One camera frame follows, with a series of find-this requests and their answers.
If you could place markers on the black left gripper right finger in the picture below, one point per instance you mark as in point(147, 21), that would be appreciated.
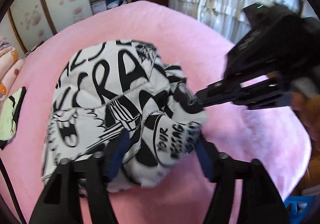
point(243, 192)

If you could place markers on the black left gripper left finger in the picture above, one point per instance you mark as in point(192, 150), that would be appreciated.
point(59, 201)

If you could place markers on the white black graffiti print garment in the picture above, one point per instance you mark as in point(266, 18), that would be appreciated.
point(123, 86)

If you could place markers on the person's right hand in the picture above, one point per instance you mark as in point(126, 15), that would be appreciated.
point(308, 112)

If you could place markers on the blue plastic basket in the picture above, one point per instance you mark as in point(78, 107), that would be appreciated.
point(298, 207)

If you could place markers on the green black folded garment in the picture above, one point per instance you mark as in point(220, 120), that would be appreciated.
point(10, 116)

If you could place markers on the pink bear print quilt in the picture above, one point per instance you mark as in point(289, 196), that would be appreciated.
point(10, 68)

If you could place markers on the floral sliding wardrobe door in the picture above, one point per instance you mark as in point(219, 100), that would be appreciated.
point(36, 21)

